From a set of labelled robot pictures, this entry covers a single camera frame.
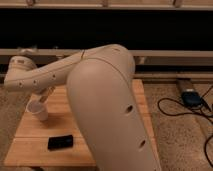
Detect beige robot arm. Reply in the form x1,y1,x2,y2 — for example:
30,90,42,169
4,44,162,171

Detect black rectangular case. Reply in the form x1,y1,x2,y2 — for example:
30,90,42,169
48,135,73,150

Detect wooden table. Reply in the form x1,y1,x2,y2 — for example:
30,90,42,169
4,78,158,168

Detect blue power adapter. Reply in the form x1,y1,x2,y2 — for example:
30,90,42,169
181,92,202,107

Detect wooden bench rail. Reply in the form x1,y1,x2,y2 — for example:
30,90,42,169
0,49,213,66

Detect black cable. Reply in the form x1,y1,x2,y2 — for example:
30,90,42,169
157,84,213,168

